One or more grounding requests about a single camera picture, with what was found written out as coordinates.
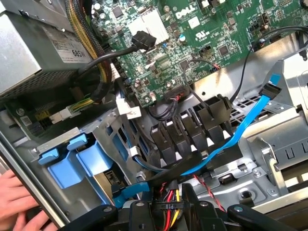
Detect green Dell motherboard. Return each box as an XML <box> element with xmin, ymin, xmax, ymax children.
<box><xmin>90</xmin><ymin>0</ymin><xmax>308</xmax><ymax>109</ymax></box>

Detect silver chipset heat sink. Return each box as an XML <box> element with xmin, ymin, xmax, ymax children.
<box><xmin>127</xmin><ymin>12</ymin><xmax>169</xmax><ymax>46</ymax></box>

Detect open Dell PC case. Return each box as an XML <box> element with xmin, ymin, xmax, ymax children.
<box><xmin>0</xmin><ymin>0</ymin><xmax>308</xmax><ymax>231</ymax></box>

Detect black plastic fin shroud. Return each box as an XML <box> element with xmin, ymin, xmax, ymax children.
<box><xmin>149</xmin><ymin>94</ymin><xmax>244</xmax><ymax>180</ymax></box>

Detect person's hand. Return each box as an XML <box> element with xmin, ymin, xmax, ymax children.
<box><xmin>0</xmin><ymin>169</ymin><xmax>58</xmax><ymax>231</ymax></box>

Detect grey power supply unit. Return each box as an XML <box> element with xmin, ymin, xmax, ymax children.
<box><xmin>0</xmin><ymin>0</ymin><xmax>97</xmax><ymax>98</ymax></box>

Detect blue SATA wire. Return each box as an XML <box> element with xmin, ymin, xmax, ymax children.
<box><xmin>180</xmin><ymin>73</ymin><xmax>282</xmax><ymax>176</ymax></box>
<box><xmin>112</xmin><ymin>181</ymin><xmax>151</xmax><ymax>209</ymax></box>

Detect red black twisted wire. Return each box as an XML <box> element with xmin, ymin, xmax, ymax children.
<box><xmin>192</xmin><ymin>174</ymin><xmax>227</xmax><ymax>213</ymax></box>

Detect sleeved power supply wire bundle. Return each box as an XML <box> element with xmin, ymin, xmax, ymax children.
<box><xmin>66</xmin><ymin>0</ymin><xmax>114</xmax><ymax>104</ymax></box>

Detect black plug wire on board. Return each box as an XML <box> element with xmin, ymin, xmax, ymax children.
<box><xmin>79</xmin><ymin>30</ymin><xmax>156</xmax><ymax>76</ymax></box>

